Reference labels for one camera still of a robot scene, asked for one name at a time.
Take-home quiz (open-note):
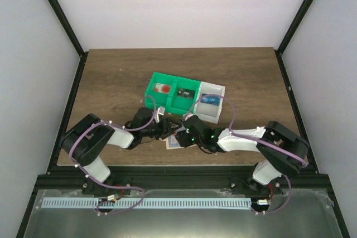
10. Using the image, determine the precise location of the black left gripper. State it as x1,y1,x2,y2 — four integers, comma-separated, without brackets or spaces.
141,118,182,141

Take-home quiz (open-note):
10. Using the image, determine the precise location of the beige leather card holder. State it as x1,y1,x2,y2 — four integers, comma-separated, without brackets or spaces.
166,135,181,149

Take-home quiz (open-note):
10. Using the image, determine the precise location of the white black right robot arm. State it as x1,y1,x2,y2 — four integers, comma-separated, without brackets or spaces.
175,115,310,195

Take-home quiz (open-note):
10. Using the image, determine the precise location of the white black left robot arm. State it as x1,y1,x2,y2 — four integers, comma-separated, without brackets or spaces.
60,107,181,196

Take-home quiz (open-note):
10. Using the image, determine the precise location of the black VIP credit card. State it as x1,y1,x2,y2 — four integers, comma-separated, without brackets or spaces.
177,88,195,99

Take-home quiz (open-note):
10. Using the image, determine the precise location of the blue VIP credit card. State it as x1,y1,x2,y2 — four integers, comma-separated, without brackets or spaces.
200,94,220,106

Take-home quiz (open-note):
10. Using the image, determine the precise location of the white red credit card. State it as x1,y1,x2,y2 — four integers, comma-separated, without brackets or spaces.
154,83,171,94

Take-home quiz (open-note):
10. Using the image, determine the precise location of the middle green plastic bin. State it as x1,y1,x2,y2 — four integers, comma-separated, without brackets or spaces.
166,76,201,115

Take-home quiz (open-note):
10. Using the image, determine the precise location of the green plastic bin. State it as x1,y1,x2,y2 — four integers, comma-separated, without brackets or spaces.
166,76,201,115
144,72,177,108

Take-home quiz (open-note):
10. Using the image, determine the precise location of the white plastic bin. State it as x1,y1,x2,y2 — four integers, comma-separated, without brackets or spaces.
193,81,225,124

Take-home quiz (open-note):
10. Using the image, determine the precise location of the left green plastic bin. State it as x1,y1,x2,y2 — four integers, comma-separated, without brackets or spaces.
144,72,177,108

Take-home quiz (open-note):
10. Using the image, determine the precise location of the metal sheet front plate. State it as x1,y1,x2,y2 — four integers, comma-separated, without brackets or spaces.
23,189,342,237

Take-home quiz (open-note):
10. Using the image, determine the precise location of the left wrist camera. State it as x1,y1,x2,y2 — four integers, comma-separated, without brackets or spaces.
155,106,165,123

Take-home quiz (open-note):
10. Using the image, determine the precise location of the light blue slotted cable duct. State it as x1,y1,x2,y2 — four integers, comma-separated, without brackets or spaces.
41,197,252,210

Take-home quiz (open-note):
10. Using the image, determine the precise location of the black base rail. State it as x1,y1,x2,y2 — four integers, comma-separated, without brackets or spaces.
37,165,331,194

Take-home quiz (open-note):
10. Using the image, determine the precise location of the black left frame post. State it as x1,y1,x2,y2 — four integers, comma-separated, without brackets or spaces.
30,0,86,57

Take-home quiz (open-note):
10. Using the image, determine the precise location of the black frame post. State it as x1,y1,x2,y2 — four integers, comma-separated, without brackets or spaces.
274,0,331,55
30,0,86,57

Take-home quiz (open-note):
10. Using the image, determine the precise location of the black right frame post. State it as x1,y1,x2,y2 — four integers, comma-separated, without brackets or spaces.
274,0,331,55

